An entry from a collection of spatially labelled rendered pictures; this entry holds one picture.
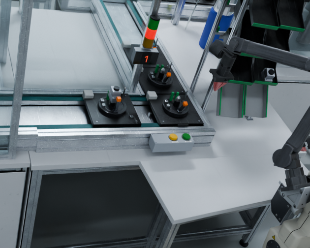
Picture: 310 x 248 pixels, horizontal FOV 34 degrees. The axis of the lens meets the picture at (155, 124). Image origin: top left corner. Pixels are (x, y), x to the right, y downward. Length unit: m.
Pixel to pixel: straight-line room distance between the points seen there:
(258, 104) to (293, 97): 0.98
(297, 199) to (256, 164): 0.60
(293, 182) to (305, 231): 0.35
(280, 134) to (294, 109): 0.89
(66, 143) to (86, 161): 0.12
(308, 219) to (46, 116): 1.28
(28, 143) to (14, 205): 0.34
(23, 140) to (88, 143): 0.29
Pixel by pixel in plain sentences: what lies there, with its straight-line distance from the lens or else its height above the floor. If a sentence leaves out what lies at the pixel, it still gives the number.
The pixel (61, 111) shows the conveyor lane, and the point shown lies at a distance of 2.45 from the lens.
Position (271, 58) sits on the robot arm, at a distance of 2.13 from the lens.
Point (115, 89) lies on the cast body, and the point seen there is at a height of 1.09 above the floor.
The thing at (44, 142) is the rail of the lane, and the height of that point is 0.92.
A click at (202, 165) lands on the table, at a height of 0.86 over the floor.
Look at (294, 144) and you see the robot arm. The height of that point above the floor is 1.31.
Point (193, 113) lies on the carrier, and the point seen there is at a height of 0.97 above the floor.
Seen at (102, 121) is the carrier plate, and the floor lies 0.97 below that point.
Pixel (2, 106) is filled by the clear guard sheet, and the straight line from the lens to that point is 2.07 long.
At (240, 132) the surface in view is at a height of 0.86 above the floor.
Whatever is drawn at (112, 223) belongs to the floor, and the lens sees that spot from 3.22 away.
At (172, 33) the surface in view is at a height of 0.86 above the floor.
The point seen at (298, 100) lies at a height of 0.65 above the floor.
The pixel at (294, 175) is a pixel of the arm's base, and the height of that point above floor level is 1.22.
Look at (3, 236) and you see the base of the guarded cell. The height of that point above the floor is 0.35.
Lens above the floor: 2.44
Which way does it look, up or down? 37 degrees down
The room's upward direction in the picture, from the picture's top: 18 degrees clockwise
